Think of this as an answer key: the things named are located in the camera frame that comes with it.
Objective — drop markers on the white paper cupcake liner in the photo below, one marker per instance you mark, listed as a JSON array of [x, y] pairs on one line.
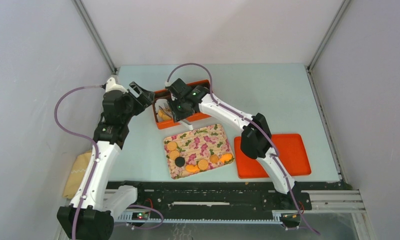
[[162, 105]]

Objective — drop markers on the black round cookie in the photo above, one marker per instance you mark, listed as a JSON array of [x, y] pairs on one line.
[[179, 161]]

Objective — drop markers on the orange pumpkin cookie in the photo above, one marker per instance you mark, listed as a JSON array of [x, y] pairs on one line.
[[227, 157], [192, 168]]

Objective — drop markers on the yellow cloth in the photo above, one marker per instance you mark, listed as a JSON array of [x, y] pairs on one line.
[[76, 175]]

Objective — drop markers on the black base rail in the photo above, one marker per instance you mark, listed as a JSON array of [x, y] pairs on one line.
[[231, 202]]

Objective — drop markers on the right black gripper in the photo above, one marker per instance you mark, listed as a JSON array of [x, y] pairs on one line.
[[177, 117]]

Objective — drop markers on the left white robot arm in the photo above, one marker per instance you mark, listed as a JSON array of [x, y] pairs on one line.
[[88, 216]]

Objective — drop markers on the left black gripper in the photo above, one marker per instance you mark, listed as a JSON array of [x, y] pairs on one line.
[[145, 97]]

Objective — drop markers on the floral cookie tray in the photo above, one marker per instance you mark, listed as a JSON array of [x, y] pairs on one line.
[[198, 144]]

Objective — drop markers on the orange cookie tin box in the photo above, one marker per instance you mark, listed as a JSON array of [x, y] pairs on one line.
[[165, 95]]

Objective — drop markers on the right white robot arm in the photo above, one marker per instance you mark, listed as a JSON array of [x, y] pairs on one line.
[[256, 138]]

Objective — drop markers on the small tan cookie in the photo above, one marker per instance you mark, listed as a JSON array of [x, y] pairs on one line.
[[214, 159]]

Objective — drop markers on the orange tin lid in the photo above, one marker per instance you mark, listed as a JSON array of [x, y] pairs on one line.
[[292, 155]]

